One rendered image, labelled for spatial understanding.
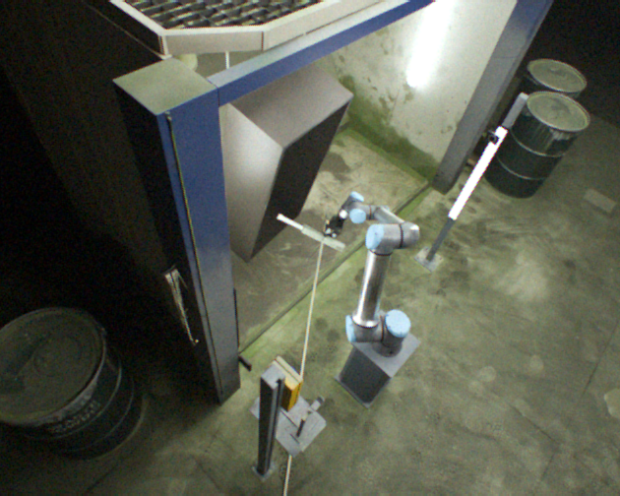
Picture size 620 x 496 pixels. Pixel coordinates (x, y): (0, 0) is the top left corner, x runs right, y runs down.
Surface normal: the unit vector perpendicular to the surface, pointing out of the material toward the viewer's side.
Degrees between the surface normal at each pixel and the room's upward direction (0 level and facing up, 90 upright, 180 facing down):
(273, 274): 0
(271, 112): 12
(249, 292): 0
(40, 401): 1
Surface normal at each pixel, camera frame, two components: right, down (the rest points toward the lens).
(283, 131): 0.26, -0.47
